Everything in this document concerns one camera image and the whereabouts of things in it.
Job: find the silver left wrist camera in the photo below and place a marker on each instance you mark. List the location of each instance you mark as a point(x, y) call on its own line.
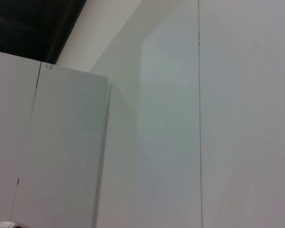
point(7, 225)

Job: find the black background curtain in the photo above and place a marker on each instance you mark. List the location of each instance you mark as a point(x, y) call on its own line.
point(31, 26)

